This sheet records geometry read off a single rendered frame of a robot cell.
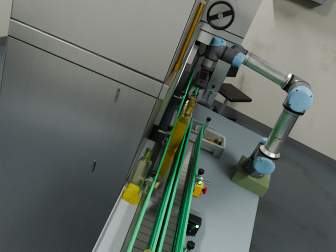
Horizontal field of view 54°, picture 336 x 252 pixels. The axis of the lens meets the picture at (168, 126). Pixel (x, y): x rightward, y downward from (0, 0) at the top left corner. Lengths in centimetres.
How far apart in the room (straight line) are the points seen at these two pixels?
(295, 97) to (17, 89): 125
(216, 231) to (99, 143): 73
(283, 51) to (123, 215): 383
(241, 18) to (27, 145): 189
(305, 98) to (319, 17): 309
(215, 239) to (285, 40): 353
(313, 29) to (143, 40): 376
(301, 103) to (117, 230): 105
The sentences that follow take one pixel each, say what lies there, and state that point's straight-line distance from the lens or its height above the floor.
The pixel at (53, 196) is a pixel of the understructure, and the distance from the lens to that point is 164.
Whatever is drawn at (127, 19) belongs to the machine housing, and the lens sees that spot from 119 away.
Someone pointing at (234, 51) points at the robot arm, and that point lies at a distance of 175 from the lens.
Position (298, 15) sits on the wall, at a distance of 476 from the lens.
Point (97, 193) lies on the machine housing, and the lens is 153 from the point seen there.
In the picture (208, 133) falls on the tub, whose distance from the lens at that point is 235.
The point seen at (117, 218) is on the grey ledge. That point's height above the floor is 88.
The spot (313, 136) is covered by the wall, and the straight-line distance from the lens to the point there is 512.
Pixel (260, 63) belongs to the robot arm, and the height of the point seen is 146.
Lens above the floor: 182
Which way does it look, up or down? 27 degrees down
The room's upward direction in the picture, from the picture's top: 23 degrees clockwise
